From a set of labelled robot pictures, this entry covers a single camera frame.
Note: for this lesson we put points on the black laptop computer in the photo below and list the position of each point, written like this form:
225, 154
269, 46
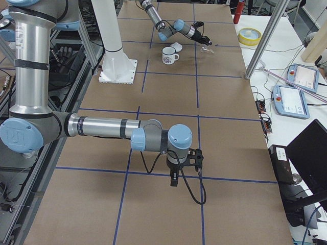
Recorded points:
307, 152

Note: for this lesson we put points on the black active gripper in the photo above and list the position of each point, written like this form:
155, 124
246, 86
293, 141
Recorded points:
199, 37

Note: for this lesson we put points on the aluminium frame post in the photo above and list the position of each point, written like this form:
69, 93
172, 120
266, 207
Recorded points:
272, 24

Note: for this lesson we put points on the silver blue active robot arm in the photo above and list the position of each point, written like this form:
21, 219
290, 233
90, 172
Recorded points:
167, 30

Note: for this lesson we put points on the far teach pendant tablet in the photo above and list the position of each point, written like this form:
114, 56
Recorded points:
303, 76

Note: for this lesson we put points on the black idle gripper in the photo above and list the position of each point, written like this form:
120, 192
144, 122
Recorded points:
174, 168

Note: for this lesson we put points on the white mug lid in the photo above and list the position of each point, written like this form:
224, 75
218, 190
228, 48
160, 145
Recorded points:
177, 46

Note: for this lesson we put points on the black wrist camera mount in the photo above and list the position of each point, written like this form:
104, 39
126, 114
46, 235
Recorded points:
195, 159

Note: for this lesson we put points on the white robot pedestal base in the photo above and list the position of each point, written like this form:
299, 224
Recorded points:
116, 66

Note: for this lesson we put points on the teach pendant tablet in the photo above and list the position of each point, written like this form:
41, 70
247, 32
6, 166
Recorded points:
291, 102
303, 76

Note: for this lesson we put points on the clear plastic funnel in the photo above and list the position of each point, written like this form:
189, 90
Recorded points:
207, 50

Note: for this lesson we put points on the yellow tape roll with plate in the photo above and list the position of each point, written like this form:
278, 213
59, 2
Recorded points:
249, 36

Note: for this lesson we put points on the white enamel mug blue rim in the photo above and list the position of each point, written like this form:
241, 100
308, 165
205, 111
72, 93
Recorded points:
169, 55

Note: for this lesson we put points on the red cylinder bottle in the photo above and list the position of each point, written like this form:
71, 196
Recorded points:
238, 12

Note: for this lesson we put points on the near teach pendant tablet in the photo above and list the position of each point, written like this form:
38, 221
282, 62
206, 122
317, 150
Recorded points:
291, 102

